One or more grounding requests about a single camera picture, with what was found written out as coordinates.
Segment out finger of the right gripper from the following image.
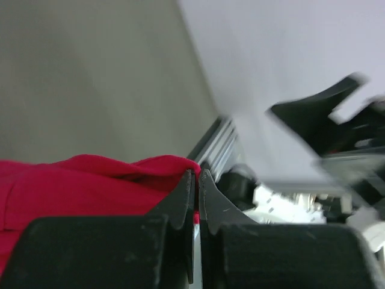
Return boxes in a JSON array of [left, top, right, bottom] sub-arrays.
[[267, 73, 367, 156]]

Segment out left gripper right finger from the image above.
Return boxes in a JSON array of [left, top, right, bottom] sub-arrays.
[[199, 170, 384, 289]]

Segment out crimson t shirt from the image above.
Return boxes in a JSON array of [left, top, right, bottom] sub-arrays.
[[1, 154, 201, 269]]

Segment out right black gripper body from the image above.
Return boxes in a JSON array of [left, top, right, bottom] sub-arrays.
[[318, 95, 384, 206]]

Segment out right aluminium frame post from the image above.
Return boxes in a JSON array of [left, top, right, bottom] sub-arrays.
[[187, 117, 244, 176]]

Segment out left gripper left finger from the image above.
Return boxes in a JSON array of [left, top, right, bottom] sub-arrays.
[[1, 170, 195, 288]]

